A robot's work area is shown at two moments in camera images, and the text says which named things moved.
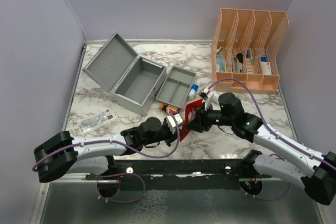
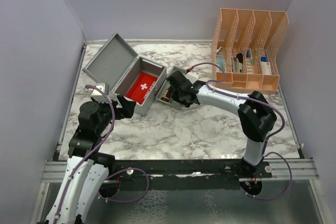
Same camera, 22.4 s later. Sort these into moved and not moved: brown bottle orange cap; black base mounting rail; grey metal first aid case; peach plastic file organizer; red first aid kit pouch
Moved: red first aid kit pouch; brown bottle orange cap
Not moved: black base mounting rail; grey metal first aid case; peach plastic file organizer
